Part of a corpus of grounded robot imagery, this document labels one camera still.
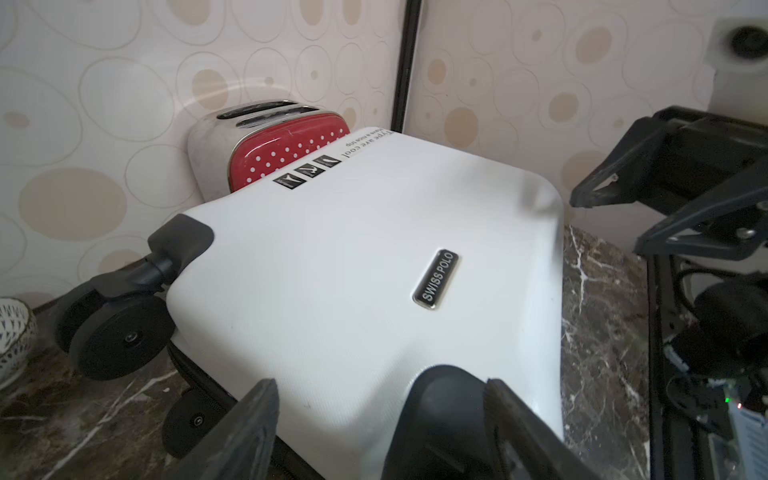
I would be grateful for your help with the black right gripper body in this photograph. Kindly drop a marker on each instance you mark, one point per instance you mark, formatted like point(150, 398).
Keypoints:
point(705, 173)

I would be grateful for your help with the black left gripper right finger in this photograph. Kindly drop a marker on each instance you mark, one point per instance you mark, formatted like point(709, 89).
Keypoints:
point(521, 445)

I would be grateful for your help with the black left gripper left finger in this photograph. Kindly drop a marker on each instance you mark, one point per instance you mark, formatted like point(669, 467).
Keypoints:
point(212, 443)

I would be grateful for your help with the white hard shell suitcase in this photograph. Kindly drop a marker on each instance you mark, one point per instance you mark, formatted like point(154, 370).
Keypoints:
point(380, 280)

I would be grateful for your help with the white perforated strainer bowl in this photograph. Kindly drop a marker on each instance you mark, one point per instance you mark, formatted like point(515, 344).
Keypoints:
point(18, 338)

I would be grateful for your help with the red polka dot toaster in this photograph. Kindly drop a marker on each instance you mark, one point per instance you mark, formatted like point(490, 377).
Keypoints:
point(235, 147)

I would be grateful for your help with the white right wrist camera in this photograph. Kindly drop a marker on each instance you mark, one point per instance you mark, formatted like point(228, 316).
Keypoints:
point(737, 51)

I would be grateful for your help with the black corner frame post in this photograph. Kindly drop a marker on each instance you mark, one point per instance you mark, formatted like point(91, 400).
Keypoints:
point(408, 44)

